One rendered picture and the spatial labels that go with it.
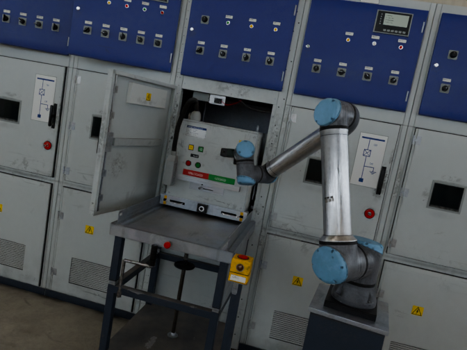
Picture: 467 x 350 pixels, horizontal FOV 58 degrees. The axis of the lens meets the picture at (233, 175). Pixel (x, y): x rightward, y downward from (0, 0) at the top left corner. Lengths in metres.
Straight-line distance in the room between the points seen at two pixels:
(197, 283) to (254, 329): 0.45
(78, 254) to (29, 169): 0.66
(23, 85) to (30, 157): 0.48
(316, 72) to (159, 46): 0.96
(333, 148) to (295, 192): 0.87
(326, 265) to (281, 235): 0.95
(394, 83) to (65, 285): 2.46
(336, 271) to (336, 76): 1.24
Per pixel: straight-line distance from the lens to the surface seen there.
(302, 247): 2.63
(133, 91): 2.34
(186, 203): 2.56
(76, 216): 3.04
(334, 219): 1.73
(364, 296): 1.91
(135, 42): 2.77
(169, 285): 2.90
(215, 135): 2.49
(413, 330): 2.84
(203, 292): 2.84
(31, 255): 3.31
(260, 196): 2.61
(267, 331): 2.84
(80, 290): 3.18
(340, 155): 1.74
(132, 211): 2.28
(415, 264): 2.72
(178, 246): 2.05
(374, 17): 2.62
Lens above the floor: 1.47
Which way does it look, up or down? 8 degrees down
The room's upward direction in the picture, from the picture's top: 10 degrees clockwise
